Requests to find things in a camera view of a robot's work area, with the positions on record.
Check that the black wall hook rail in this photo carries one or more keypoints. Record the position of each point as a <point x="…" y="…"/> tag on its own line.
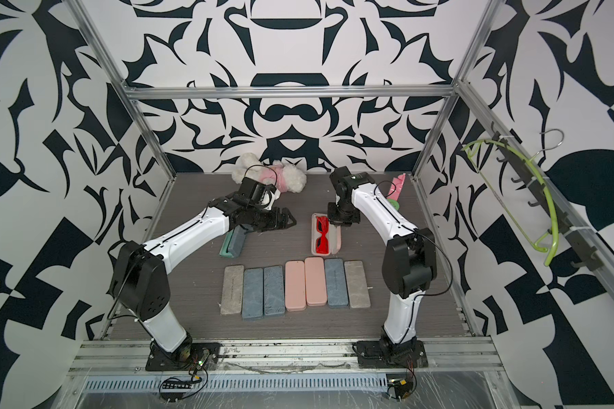
<point x="562" y="227"/>

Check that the white plush toy pink shirt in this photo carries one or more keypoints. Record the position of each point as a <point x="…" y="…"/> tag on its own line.
<point x="285" y="177"/>

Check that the grey case tortoise sunglasses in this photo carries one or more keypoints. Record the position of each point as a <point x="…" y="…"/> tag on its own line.
<point x="253" y="294"/>

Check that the pink case purple glasses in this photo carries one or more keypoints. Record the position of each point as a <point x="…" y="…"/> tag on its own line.
<point x="315" y="282"/>

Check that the pink case brown glasses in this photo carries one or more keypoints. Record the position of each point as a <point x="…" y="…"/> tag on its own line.
<point x="295" y="290"/>

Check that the beige case yellow glasses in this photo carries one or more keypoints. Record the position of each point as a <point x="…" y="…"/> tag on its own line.
<point x="232" y="292"/>

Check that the pink case red glasses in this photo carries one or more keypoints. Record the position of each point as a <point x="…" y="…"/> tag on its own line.
<point x="325" y="238"/>

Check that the grey case black sunglasses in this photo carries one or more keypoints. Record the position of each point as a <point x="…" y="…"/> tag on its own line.
<point x="357" y="285"/>

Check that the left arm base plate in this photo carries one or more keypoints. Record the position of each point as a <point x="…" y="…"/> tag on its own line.
<point x="187" y="358"/>

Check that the grey case white sunglasses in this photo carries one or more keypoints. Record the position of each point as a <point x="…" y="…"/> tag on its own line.
<point x="274" y="292"/>

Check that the grey case gold glasses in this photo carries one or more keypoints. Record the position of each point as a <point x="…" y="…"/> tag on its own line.
<point x="337" y="294"/>

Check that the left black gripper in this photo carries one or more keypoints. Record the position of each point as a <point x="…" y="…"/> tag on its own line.
<point x="284" y="219"/>

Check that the pink bottle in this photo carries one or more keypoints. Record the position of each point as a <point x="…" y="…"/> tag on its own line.
<point x="397" y="185"/>

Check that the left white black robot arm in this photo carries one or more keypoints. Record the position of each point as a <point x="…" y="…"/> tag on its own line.
<point x="140" y="279"/>

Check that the black connector box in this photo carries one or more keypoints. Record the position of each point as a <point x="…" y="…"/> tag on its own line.
<point x="400" y="389"/>

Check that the black usb hub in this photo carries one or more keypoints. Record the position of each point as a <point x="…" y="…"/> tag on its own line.
<point x="174" y="389"/>

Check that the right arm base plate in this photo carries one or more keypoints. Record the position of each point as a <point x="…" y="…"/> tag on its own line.
<point x="384" y="354"/>

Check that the green clothes hanger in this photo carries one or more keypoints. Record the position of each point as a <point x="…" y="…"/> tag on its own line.
<point x="510" y="175"/>

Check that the green lidded jar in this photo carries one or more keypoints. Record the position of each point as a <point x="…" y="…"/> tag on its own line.
<point x="394" y="204"/>

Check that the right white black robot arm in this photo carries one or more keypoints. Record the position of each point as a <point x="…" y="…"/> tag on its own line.
<point x="410" y="260"/>

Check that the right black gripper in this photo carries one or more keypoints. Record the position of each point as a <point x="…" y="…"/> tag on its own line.
<point x="335" y="219"/>

